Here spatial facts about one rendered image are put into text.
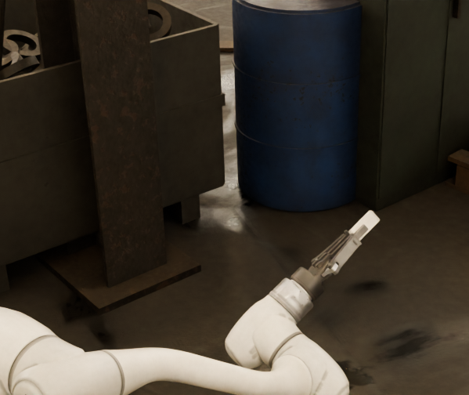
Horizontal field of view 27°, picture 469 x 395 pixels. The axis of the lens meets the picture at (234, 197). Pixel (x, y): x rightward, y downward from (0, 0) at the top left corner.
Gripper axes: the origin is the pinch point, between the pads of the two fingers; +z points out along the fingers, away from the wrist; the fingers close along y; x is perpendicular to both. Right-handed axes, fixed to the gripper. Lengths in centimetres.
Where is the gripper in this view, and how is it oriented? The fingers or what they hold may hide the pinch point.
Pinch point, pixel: (364, 226)
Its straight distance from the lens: 221.7
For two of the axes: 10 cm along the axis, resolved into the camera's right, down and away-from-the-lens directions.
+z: 7.1, -6.9, 1.4
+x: -6.7, -7.2, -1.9
